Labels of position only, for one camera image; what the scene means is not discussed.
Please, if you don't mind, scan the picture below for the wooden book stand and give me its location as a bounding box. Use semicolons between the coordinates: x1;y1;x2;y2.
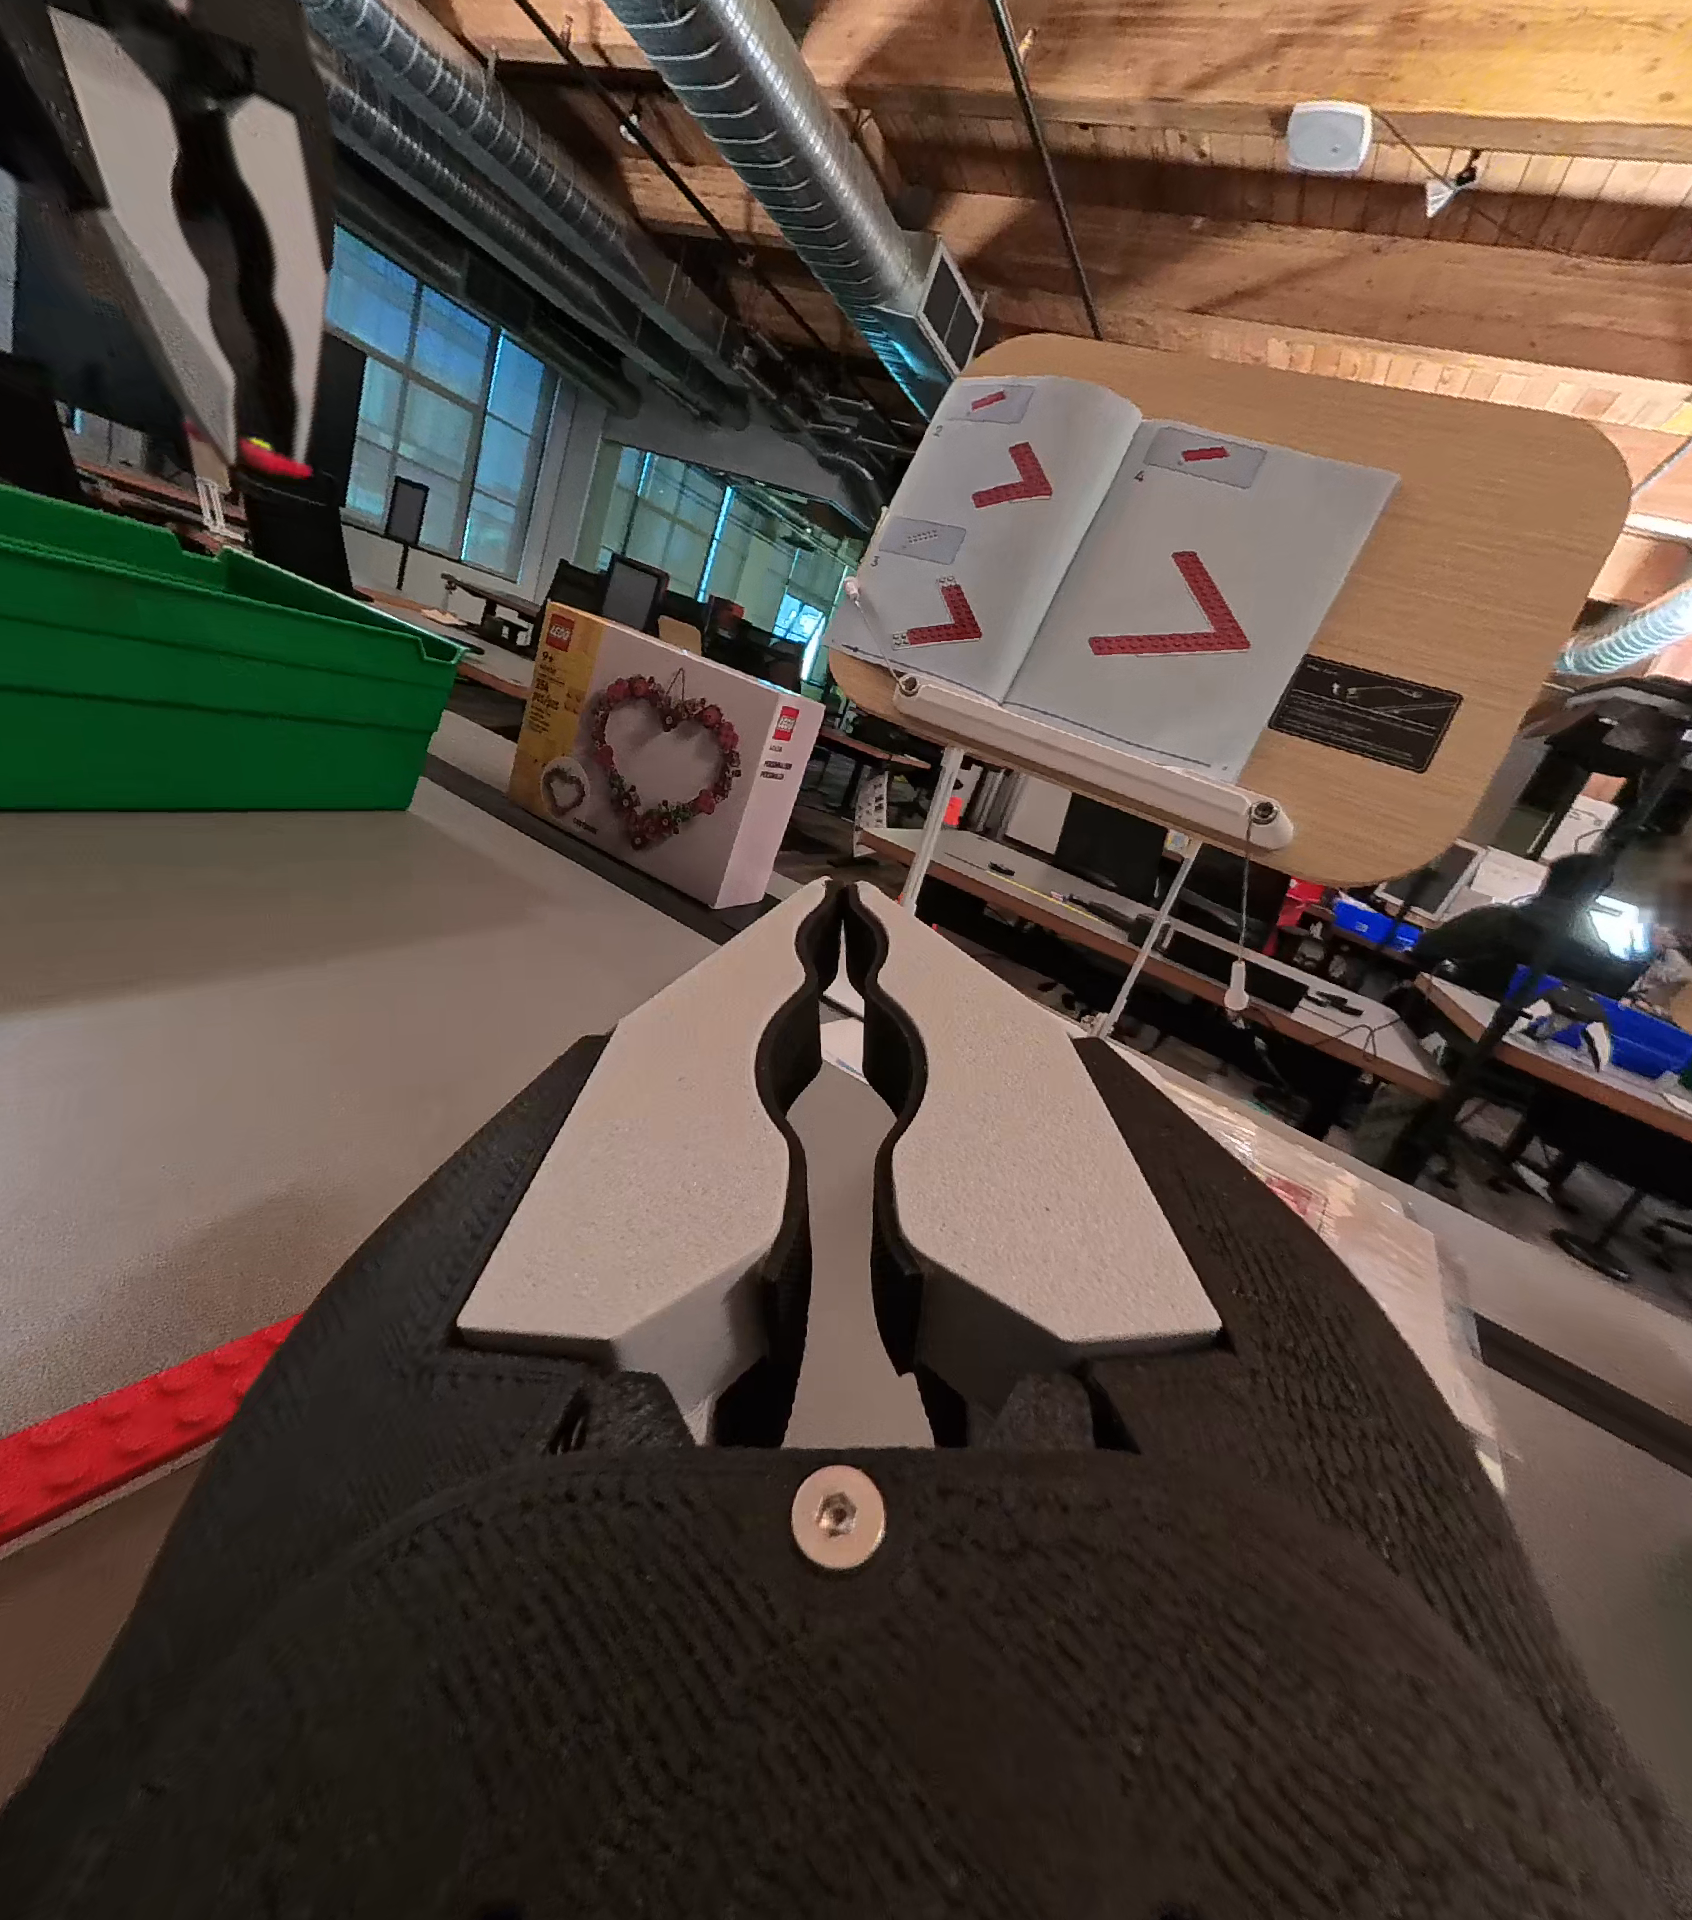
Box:
829;332;1637;1039

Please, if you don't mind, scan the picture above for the white ceiling speaker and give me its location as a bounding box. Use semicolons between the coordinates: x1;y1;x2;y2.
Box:
1287;100;1378;172

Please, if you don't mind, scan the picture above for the red and white lego plate assembly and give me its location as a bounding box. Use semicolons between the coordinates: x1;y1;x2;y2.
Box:
0;1311;304;1611

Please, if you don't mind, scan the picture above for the printed plastic bag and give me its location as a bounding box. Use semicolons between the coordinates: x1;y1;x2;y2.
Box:
1176;1080;1511;1504

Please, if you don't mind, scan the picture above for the blue plastic bin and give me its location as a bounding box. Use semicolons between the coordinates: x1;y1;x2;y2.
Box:
1507;968;1692;1087

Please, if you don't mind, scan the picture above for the black office chair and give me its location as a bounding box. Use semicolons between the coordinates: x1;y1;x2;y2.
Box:
0;322;86;504

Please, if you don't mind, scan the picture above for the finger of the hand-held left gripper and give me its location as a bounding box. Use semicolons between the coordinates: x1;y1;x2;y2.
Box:
49;2;253;438
220;96;337;456

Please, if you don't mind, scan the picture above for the long office desk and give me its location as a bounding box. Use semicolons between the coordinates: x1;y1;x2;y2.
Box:
858;824;1452;1119

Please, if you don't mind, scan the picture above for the dark spiral metal duct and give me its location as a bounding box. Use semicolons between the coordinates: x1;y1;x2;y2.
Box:
307;0;726;399

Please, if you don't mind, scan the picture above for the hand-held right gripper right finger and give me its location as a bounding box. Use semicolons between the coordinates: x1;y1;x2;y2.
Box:
851;883;1226;1386

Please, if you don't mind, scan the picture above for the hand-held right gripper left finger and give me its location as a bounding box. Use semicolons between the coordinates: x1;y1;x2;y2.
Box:
455;883;851;1430

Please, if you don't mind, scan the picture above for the lego instruction booklet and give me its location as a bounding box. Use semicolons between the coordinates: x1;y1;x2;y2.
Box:
829;377;1404;776

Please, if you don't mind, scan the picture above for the green plastic bin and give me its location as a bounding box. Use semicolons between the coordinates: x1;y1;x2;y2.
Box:
0;456;469;818

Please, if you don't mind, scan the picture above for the white lego set box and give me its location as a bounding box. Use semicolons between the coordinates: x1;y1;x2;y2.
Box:
507;604;829;914

